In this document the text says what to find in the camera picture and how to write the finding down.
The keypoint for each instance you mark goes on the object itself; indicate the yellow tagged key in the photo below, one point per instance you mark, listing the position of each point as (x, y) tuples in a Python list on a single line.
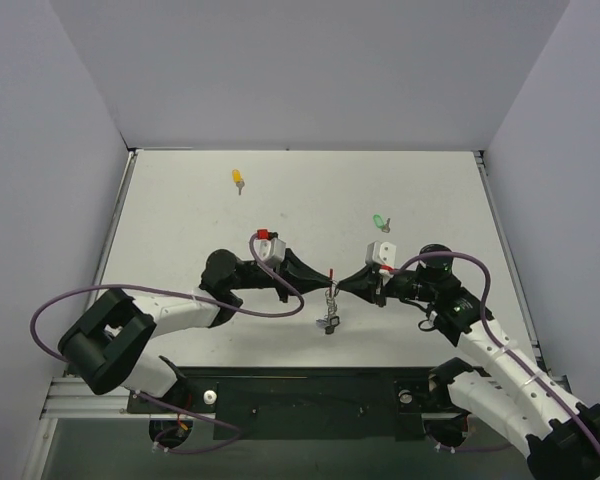
[(238, 180)]

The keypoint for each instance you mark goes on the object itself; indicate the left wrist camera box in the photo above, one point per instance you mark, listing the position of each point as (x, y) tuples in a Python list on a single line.
[(270, 249)]

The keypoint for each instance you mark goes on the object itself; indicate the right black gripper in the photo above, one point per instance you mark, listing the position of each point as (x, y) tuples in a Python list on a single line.
[(377, 284)]

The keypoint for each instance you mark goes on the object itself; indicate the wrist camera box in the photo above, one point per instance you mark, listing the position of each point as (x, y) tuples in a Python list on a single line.
[(381, 254), (270, 249)]

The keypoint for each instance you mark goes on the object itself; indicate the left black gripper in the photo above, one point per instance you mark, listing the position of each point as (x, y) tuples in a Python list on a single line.
[(285, 273)]

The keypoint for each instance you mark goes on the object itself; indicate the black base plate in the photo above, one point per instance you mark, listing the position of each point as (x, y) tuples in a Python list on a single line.
[(319, 403)]

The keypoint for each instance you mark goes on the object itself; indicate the dark blue tagged key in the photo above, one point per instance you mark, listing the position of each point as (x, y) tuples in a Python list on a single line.
[(331, 324)]

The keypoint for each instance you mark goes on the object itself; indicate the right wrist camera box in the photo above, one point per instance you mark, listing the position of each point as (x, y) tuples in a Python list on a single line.
[(381, 254)]

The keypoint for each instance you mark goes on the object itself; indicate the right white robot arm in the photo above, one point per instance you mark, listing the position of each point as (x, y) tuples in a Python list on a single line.
[(556, 433)]

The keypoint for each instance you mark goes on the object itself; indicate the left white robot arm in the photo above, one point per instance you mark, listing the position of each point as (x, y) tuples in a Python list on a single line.
[(106, 345)]

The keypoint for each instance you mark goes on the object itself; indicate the green tagged key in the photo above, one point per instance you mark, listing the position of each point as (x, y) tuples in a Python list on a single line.
[(383, 224)]

